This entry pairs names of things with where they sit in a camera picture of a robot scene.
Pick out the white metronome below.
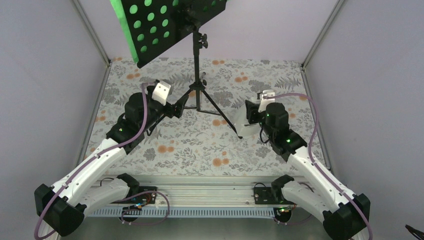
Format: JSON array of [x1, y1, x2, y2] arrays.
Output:
[[233, 104, 261, 138]]

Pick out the black perforated music stand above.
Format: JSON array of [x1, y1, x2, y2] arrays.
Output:
[[119, 0, 243, 139]]

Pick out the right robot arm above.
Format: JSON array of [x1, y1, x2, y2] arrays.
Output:
[[237, 100, 371, 240]]

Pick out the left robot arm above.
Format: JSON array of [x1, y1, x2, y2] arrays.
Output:
[[34, 92, 189, 240]]

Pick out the floral patterned table mat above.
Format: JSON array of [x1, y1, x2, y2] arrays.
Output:
[[86, 57, 314, 177]]

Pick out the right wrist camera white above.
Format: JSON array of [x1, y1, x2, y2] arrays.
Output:
[[257, 89, 276, 113]]

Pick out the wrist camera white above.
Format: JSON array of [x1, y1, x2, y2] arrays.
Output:
[[152, 79, 173, 106], [257, 89, 276, 113]]

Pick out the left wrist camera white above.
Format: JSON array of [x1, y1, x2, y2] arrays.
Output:
[[152, 79, 173, 106]]

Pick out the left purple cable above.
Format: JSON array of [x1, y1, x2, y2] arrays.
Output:
[[33, 82, 157, 240]]

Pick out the purple cable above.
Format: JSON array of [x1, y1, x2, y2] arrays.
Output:
[[33, 82, 157, 240], [268, 92, 374, 240]]

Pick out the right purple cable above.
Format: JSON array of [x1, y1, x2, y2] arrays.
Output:
[[268, 92, 374, 240]]

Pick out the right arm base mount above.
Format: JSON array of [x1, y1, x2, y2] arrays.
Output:
[[253, 182, 297, 225]]

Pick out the aluminium rail frame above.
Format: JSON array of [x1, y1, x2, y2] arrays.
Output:
[[91, 175, 313, 224]]

